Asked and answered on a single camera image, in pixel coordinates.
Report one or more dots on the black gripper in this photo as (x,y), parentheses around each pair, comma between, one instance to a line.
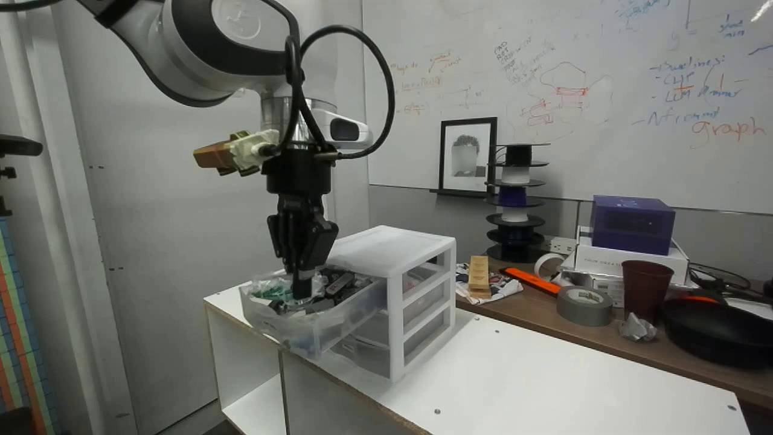
(301,182)

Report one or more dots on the clear drawer with clutter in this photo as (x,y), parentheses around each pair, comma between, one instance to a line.
(323,323)

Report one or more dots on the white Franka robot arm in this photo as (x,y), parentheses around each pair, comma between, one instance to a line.
(194,43)

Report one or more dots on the clear plastic drawer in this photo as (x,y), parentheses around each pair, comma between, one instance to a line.
(423,335)
(423,306)

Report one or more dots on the pile of small dark items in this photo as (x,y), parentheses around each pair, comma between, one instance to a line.
(338,286)

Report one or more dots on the grey door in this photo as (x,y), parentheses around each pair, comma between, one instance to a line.
(185,266)

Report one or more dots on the small wooden block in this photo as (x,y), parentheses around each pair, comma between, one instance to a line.
(479,274)

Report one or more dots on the black framed portrait picture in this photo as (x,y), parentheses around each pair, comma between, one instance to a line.
(466,155)

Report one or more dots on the loose printed papers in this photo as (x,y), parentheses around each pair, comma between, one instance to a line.
(504,290)

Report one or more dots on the orange utility knife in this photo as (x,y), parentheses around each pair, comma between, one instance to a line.
(533,280)

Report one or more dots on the white shelf cabinet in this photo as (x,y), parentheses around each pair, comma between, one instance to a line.
(485,388)

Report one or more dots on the white tape roll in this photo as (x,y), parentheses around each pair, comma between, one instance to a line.
(550,266)

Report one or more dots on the brown wooden desk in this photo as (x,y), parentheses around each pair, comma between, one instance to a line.
(546,316)

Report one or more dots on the black tripod head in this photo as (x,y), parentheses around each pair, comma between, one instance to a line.
(16,145)

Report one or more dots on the white cardboard box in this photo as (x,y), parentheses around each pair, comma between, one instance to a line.
(611,262)

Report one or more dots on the purple box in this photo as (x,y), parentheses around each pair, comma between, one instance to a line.
(632,222)

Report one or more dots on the crumpled foil piece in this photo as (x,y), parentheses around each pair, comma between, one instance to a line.
(639,326)

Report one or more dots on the maroon plastic cup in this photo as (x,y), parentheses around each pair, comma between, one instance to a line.
(646,286)

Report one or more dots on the black frying pan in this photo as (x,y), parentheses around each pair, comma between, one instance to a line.
(715,335)

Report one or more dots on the white plastic drawer unit frame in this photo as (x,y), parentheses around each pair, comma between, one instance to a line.
(395,255)

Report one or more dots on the yellow taped wrist camera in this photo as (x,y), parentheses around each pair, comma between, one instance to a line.
(232,150)

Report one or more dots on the grey duct tape roll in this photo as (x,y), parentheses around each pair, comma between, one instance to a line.
(585,306)

